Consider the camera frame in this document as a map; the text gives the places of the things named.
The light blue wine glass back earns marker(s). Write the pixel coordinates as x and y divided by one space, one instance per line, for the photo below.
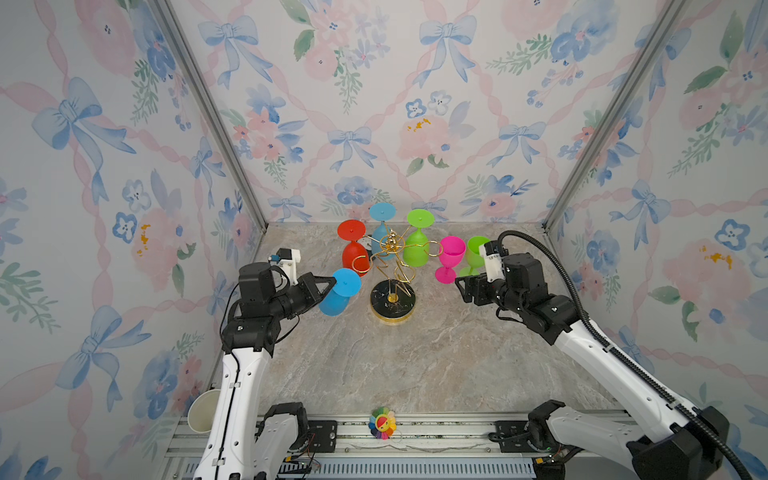
381 212

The magenta wine glass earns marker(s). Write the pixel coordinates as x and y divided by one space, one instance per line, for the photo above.
453 251

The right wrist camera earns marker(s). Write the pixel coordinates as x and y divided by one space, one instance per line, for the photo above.
491 253

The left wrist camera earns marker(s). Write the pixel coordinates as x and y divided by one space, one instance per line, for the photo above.
287 260

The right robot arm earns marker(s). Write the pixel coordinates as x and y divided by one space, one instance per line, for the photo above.
669 437

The white paper cup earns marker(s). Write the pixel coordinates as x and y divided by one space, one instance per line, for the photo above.
202 412

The red wine glass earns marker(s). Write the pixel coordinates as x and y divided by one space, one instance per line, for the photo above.
355 256

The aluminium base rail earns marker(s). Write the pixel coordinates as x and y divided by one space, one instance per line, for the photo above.
442 446

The rainbow flower toy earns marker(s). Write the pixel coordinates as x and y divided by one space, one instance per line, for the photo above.
382 423

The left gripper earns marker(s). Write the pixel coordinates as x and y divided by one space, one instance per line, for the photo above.
306 286

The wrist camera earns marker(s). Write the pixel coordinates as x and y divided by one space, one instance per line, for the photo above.
491 253
287 260

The gold wine glass rack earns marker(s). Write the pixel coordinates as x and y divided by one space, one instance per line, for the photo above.
393 300

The blue wine glass front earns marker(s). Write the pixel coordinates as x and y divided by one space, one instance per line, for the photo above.
348 284

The green wine glass back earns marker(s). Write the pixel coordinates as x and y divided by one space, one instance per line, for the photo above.
416 252

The green wine glass front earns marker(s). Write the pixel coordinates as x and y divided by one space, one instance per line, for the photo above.
473 256

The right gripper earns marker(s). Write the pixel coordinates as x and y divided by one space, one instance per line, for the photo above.
479 283

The green wine glass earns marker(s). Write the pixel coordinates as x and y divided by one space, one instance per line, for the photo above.
473 256
416 252

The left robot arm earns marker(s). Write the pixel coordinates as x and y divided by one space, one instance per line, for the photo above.
240 445

